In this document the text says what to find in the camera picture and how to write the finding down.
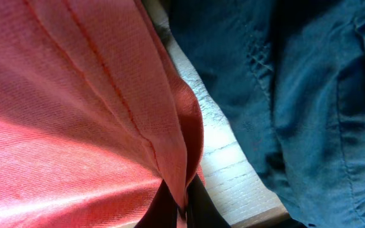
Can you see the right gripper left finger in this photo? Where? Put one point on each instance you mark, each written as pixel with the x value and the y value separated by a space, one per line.
pixel 162 212

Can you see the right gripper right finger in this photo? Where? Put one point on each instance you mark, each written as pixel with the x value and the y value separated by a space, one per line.
pixel 201 212

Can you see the red printed t-shirt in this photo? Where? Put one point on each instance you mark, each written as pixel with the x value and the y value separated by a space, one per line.
pixel 93 115

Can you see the navy blue shirt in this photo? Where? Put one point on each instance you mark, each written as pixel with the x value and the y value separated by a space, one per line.
pixel 289 75

